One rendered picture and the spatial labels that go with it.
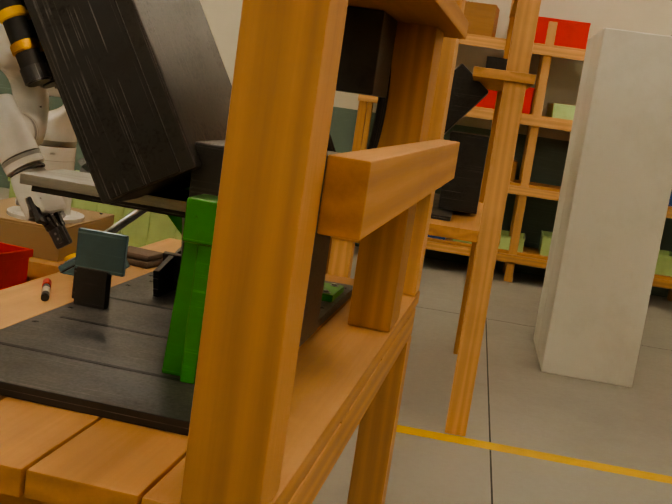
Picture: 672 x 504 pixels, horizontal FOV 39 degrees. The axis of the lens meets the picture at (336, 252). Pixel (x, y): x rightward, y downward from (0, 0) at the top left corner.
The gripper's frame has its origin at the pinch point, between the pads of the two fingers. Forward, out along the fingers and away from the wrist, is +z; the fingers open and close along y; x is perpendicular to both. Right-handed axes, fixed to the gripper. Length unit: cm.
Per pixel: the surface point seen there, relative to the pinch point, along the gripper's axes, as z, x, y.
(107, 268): 11.6, 18.1, 23.4
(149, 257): 11.2, 7.9, -17.5
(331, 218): 21, 73, 78
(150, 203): 5.5, 33.8, 29.7
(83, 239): 5.0, 16.4, 23.3
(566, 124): 38, 116, -638
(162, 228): 2, -13, -82
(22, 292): 8.4, 0.2, 22.8
